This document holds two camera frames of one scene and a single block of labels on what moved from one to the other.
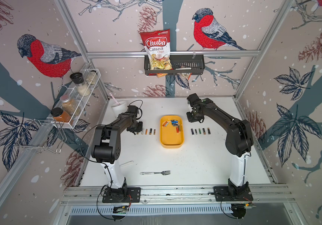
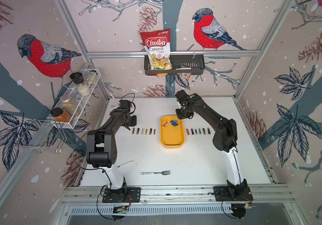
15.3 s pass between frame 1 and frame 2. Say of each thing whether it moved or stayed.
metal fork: stayed
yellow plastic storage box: stayed
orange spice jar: stayed
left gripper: moved
